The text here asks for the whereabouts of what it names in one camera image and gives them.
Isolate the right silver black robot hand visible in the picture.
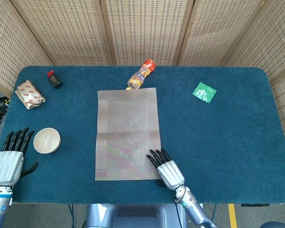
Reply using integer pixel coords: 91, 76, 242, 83
146, 149, 185, 190

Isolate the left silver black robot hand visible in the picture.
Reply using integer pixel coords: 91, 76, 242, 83
0, 127, 39, 186

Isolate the white bowl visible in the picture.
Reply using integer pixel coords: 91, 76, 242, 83
33, 127, 61, 154

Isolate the grey woven placemat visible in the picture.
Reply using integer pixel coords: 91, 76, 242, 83
95, 87, 162, 181

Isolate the blue felt table cover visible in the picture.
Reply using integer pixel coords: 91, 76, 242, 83
0, 66, 285, 205

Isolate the blue-grey robot torso base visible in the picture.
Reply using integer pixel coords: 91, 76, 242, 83
83, 203, 188, 228

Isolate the green tea sachet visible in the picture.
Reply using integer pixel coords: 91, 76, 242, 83
192, 82, 218, 104

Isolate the small black bottle red cap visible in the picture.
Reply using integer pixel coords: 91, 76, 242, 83
47, 70, 63, 90

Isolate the plastic bottle orange label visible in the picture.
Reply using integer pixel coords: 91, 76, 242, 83
126, 59, 157, 91

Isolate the woven bamboo folding screen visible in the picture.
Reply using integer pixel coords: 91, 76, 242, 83
0, 0, 285, 155

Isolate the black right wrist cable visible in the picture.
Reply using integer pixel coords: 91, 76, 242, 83
173, 196, 183, 228

